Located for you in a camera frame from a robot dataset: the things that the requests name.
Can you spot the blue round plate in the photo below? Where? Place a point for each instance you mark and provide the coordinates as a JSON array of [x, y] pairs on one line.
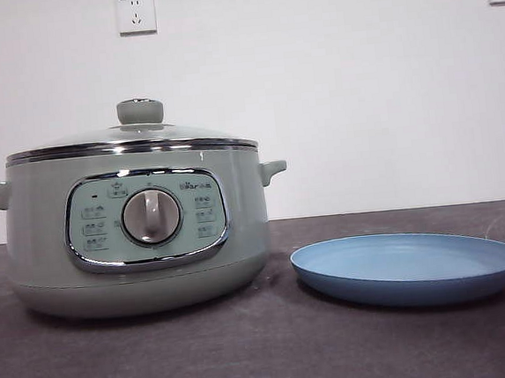
[[400, 260]]

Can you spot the glass lid with green knob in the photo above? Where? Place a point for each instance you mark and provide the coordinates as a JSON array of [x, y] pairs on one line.
[[139, 111]]

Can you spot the pale green electric steamer pot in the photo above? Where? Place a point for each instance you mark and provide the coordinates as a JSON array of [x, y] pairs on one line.
[[40, 243]]

